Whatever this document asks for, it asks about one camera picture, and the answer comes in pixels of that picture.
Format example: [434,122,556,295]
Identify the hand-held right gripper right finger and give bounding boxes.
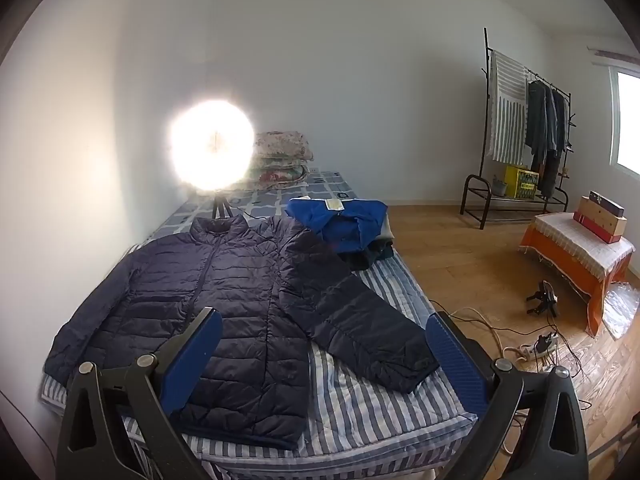
[425,311,590,480]

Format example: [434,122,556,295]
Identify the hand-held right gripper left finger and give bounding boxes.
[56,306,224,480]

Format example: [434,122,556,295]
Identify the navy puffer jacket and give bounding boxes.
[44,216,442,451]

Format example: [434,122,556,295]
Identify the folded dark clothes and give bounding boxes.
[339,241,397,272]

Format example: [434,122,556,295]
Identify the black metal clothes rack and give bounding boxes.
[461,27,577,231]

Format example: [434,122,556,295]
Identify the hanging dark clothes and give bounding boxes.
[524,79,572,199]

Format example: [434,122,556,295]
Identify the white power strip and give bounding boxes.
[502,334,559,362]

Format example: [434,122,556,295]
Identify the striped blue white quilt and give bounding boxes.
[40,245,478,480]

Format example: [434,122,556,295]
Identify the black device on floor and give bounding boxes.
[525,281,559,317]

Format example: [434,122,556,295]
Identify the black lamp tripod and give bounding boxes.
[210,192,237,221]

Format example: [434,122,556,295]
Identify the orange covered low table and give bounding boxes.
[519,211,636,339]

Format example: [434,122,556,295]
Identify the clear bubble wrap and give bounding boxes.
[597,282,640,342]

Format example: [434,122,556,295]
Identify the bright blue garment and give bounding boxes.
[286,197,390,255]

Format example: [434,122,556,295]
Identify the yellow box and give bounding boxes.
[504,164,540,199]

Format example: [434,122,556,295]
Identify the red flat box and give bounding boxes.
[573,211,626,245]

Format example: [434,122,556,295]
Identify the tan cardboard box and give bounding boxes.
[579,196,629,235]

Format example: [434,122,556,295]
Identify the bright round lamp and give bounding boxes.
[167,100,257,194]

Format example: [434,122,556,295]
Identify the patterned blue bedsheet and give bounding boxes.
[145,170,360,246]

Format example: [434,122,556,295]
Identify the dark flat box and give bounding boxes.
[588,190,626,212]

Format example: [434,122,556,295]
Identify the folded floral blanket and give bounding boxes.
[250,131,317,191]

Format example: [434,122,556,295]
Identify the striped grey white towel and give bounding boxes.
[487,50,530,164]

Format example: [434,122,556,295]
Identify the window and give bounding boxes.
[609,66,640,179]

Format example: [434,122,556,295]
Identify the white cable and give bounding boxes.
[450,307,526,361]

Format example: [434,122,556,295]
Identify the black cable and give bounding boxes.
[430,300,601,378]

